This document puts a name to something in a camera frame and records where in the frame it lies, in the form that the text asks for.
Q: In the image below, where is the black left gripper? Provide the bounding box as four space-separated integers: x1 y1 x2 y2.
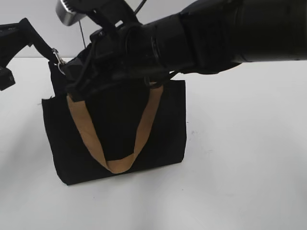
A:
0 23 33 91

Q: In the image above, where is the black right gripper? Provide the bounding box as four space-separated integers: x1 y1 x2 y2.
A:
65 23 154 102

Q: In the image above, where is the black canvas tote bag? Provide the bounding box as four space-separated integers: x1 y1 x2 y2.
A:
29 26 187 185

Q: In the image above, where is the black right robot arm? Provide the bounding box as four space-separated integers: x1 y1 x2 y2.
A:
64 0 307 102

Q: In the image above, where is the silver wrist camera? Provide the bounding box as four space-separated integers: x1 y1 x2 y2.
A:
55 0 86 26

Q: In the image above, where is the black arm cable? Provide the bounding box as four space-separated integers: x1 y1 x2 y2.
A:
133 0 148 15

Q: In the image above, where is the tan front bag handle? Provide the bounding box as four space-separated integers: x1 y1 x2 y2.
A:
66 86 164 174

